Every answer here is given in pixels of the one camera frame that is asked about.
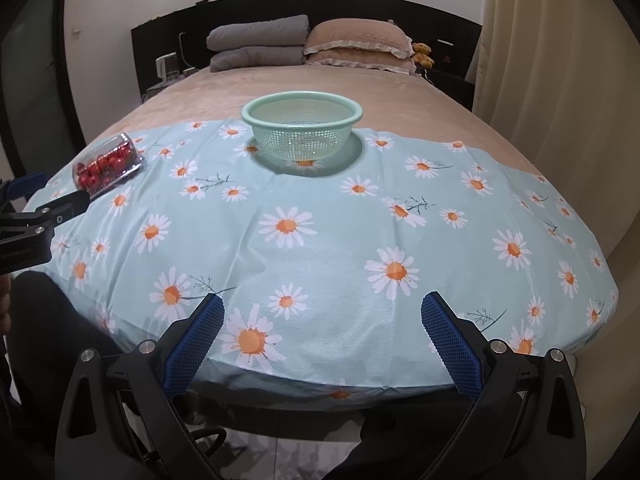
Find pink bed blanket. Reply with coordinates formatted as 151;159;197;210
82;62;551;181

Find grey folded quilt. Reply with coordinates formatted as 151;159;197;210
206;15;311;53
210;46;306;72

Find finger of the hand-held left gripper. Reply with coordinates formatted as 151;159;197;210
0;188;94;233
0;172;49;207

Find person's dark pants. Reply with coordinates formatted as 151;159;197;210
0;270;451;480

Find dark nightstand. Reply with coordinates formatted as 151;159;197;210
430;70;476;111

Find green plastic colander basket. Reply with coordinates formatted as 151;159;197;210
241;91;364;163

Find yellow teddy bear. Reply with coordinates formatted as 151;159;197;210
411;42;436;68

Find grey nightstand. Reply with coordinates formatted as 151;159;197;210
146;77;176;98

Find dark framed glass door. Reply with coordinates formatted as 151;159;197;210
0;0;86;171

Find cream curtain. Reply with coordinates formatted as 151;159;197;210
462;0;640;261

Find black headboard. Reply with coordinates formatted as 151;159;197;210
131;0;483;106

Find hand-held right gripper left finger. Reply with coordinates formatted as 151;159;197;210
54;292;226;480

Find white kettle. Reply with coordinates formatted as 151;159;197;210
155;53;181;81

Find pink frilled pillow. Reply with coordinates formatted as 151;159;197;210
303;19;416;58
306;50;416;75

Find clear box of red beads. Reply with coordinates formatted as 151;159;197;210
72;132;148;197

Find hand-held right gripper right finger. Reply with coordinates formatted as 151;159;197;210
420;291;588;480

